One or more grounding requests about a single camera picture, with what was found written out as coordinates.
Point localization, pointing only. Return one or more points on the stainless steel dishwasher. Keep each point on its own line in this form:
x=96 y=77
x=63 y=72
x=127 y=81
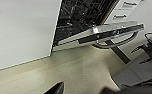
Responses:
x=102 y=33

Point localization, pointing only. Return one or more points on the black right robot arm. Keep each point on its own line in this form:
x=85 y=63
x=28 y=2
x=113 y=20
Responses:
x=148 y=49

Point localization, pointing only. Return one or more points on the white two-door base cabinet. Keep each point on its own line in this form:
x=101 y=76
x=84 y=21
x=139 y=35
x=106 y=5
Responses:
x=22 y=30

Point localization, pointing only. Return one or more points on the white drawer unit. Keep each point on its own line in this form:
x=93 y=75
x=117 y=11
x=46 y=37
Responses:
x=127 y=8

